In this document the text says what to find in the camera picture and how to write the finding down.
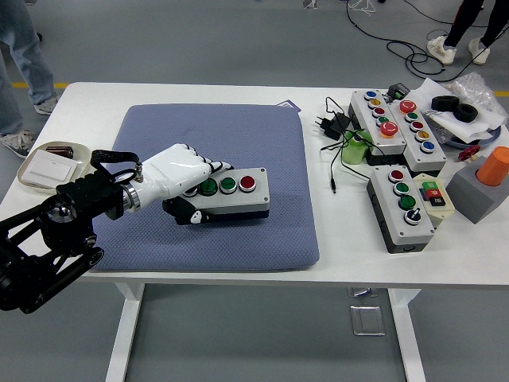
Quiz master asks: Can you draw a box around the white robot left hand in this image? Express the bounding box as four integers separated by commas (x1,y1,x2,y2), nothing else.
137,143,235,228

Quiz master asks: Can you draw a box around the grey four-button control box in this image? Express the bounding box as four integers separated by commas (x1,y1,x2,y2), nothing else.
181,166,271,220
366,165,437,255

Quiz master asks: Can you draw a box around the five-button box, orange-ringed mushroom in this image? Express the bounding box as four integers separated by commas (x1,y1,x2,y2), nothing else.
348,90,409,166

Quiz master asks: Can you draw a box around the five-button box, red mushroom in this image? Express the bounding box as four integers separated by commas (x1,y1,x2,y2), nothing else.
387,99,449,174

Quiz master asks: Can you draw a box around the blue-grey cushion mat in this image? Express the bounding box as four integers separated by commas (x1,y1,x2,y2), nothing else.
90,103,321,274

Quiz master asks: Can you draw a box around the white shallow tray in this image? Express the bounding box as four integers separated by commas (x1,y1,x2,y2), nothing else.
17,141,93,197

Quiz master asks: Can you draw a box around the dark red small cylinder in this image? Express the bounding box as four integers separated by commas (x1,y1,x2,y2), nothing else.
45,145,76,160

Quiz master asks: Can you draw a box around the white table leg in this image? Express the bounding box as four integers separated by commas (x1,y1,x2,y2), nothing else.
387,288,428,382
105,283,146,382

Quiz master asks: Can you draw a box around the green plastic cylinder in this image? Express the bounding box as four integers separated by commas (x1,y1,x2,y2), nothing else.
340,129,375,166

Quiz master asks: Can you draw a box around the small metal floor cover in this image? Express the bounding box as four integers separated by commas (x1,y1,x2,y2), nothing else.
348,286,379,299

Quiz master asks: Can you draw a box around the black terminal module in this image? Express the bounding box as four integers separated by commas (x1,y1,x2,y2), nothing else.
386,82,413,101

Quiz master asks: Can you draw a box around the metal floor outlet plate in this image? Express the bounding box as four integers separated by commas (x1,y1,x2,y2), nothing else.
349,305,387,337

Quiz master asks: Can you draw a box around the white paper sheet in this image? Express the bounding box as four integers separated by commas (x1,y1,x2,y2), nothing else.
407,77,507,144

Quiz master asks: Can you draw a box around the clear acrylic plate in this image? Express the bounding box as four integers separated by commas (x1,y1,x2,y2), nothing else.
423,110,459,146

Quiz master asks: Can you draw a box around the grey block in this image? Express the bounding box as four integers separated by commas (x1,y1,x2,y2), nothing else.
445,154,508,225

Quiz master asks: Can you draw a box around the clear bubble wrap bag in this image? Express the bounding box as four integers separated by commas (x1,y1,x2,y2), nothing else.
448,72,509,125

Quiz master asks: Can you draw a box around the person with white shoes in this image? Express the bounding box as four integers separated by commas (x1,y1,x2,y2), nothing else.
426,0,509,66

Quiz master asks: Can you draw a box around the grey-blue round disc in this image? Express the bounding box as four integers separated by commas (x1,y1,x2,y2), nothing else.
447,122,507,150

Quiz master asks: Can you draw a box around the orange cylinder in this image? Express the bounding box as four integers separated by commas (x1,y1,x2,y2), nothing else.
476,146,509,189

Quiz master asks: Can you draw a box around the white wall switch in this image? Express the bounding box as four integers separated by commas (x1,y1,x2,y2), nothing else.
20,150,81,189

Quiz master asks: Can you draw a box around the black power adapter with cord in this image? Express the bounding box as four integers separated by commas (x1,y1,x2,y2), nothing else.
315,96,377,196

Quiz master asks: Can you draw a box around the white floor cable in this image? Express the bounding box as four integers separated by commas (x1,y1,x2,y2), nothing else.
347,0,377,18

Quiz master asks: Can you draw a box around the cream three-button switch box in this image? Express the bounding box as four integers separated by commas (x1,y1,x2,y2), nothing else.
412,173,456,230

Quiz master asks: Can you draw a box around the black floor cable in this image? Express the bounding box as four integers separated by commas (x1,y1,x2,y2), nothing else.
344,0,496,83

